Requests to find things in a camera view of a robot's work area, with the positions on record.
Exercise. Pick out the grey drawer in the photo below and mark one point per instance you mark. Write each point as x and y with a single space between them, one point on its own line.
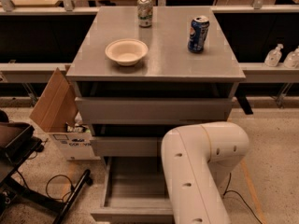
95 110
134 192
126 146

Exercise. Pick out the white paper bowl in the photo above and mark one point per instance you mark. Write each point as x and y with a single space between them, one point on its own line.
126 52

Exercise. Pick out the grey top drawer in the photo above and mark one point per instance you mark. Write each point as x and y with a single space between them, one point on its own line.
95 110

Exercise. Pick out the blue pepsi can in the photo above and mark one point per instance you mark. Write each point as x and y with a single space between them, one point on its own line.
198 32

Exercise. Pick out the clear sanitizer pump bottle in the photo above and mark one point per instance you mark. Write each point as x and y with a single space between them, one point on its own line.
273 56

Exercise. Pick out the grey drawer cabinet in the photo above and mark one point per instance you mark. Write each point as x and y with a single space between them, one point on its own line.
168 70

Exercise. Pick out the green white soda can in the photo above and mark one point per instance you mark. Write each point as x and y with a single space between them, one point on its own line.
144 12

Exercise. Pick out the grey metal shelf rail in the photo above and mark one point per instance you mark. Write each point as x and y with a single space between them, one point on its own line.
41 72

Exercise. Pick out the open cardboard box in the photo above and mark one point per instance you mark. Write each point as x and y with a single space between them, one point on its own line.
56 114

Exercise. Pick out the grey middle drawer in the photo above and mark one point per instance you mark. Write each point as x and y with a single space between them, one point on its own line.
126 146

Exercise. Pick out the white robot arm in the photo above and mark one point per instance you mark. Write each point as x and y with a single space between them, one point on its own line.
196 159

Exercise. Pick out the black rolling stand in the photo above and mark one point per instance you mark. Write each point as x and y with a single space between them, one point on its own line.
37 172

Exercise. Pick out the grey bottom drawer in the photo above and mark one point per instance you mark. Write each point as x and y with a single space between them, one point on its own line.
134 192

